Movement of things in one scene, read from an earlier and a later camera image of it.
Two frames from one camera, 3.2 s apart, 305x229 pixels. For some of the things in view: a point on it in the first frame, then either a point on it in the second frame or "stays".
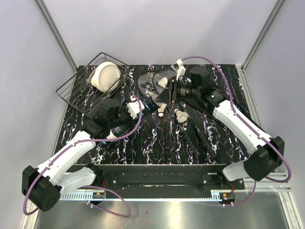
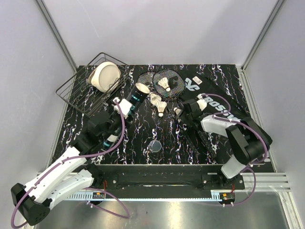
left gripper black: x=131 y=120 stays
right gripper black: x=164 y=98 → x=183 y=114
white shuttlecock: x=161 y=109 stays
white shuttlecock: x=163 y=82 stays
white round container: x=105 y=77 stays
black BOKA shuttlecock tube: x=148 y=106 → x=140 y=91
